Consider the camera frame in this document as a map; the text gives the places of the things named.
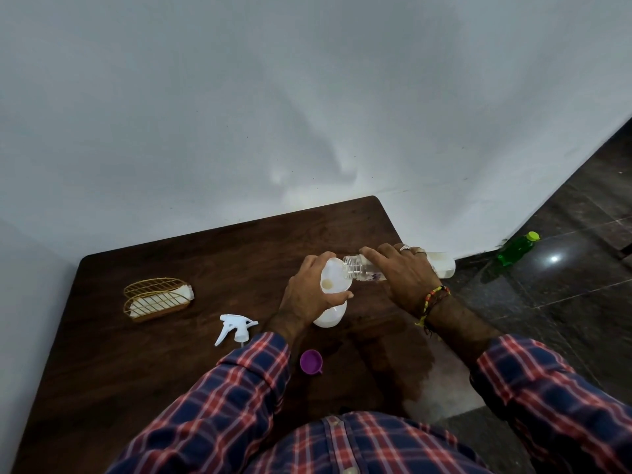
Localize person's right hand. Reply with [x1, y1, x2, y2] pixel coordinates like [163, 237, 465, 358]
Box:
[359, 243, 448, 316]

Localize person's left hand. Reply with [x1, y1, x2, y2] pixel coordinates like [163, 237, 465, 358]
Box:
[278, 251, 355, 337]

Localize white plastic bottle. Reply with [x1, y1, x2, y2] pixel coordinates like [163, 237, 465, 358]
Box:
[312, 300, 349, 329]

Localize white plastic funnel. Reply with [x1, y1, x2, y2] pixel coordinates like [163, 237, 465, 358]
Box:
[320, 257, 354, 295]

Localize clear plastic bottle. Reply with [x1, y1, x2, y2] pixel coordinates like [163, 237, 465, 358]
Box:
[342, 251, 456, 283]

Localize person's left forearm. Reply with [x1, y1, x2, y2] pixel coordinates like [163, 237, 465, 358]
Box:
[106, 311, 308, 474]

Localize person's right forearm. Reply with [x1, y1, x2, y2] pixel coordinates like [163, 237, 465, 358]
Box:
[424, 295, 632, 474]

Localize purple bottle cap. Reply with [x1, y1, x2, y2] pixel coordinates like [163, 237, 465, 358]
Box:
[299, 349, 325, 376]

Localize white spray trigger head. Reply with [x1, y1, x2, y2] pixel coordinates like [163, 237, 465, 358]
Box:
[214, 314, 259, 347]

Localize plaid shirt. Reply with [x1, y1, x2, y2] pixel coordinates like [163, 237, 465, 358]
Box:
[241, 410, 494, 474]

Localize white paper napkins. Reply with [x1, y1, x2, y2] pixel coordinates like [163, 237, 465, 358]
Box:
[129, 284, 195, 319]

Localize green plastic bottle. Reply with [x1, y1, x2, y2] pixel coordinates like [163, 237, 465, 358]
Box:
[496, 231, 541, 267]

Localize multicoloured beaded bracelet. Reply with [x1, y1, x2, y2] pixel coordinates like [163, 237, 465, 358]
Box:
[414, 284, 451, 337]

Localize gold wire napkin holder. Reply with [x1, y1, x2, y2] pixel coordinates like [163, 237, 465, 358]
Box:
[122, 276, 195, 324]

